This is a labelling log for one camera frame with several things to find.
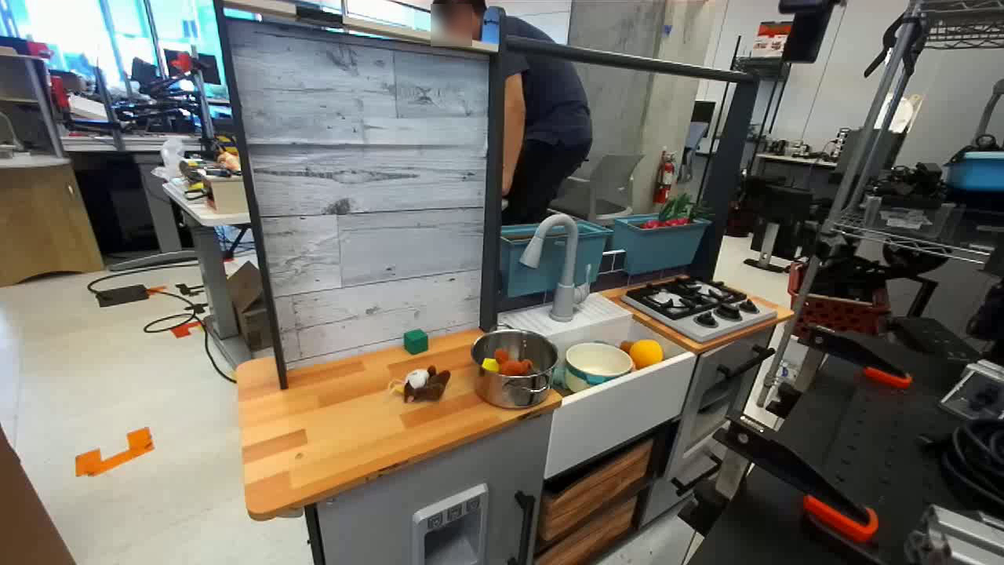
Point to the metal tripod stand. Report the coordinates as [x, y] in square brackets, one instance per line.
[862, 158]

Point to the steel cooking pot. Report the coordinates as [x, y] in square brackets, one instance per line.
[517, 393]

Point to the yellow toy in pot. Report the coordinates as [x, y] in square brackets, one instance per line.
[490, 364]

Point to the black metal kitchen frame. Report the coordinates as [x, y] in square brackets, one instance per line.
[490, 208]

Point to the grey toy oven front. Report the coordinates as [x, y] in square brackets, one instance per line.
[724, 396]

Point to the grey toy stove top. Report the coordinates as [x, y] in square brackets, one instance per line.
[703, 313]

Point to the orange toy in pot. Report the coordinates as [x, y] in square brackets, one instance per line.
[513, 364]

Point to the yellow toy lemon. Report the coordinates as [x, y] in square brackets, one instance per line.
[648, 351]

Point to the black power adapter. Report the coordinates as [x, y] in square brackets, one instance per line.
[123, 297]

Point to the red fire extinguisher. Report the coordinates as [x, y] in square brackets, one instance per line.
[662, 180]

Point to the person in dark shirt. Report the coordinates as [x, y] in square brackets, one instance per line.
[549, 115]

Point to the grey toy kitchen cabinet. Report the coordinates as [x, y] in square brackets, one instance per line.
[418, 507]

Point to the grey wood-look backsplash panel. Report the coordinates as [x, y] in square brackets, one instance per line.
[366, 188]

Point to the wooden crate drawer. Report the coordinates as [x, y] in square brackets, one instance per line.
[597, 488]
[590, 539]

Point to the white toy sink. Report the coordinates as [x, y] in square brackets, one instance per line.
[615, 405]

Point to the red toy radishes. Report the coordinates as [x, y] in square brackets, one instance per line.
[666, 225]

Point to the red plastic crate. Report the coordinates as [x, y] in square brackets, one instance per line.
[836, 313]

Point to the grey toy faucet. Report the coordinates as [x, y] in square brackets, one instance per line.
[570, 282]

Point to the grey office chair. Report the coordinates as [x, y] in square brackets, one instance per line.
[597, 187]

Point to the wooden cabinet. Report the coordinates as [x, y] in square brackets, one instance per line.
[41, 220]

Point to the teal planter box with radishes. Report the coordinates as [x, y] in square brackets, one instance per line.
[661, 247]

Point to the brown toy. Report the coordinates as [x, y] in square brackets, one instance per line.
[425, 385]

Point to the cardboard box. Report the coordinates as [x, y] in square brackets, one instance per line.
[248, 303]

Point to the red and white wall sign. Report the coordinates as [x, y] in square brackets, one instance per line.
[772, 38]

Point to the white work table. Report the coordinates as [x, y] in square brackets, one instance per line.
[204, 208]

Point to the blue case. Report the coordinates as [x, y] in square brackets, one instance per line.
[978, 171]

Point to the cream bowl with teal rim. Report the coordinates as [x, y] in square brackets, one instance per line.
[597, 361]

